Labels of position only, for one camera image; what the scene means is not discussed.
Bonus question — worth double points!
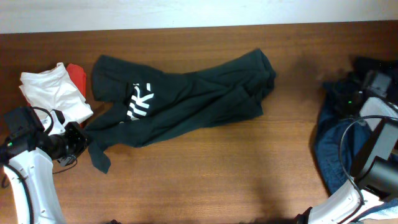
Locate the dark green Nike t-shirt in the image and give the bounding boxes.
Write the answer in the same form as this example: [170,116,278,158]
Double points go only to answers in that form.
[85,49,276,173]

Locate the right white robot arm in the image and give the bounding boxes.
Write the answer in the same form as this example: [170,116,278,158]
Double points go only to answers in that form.
[295,70,397,223]

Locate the white folded t-shirt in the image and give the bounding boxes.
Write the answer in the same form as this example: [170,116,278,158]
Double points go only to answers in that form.
[19,62,93,134]

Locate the red folded garment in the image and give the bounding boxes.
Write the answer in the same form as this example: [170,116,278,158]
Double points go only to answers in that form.
[19,62,93,124]

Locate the navy blue trousers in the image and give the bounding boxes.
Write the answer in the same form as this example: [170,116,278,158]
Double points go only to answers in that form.
[312,57,398,195]

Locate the white towel corner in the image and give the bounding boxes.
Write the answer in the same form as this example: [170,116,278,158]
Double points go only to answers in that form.
[358,199,397,221]

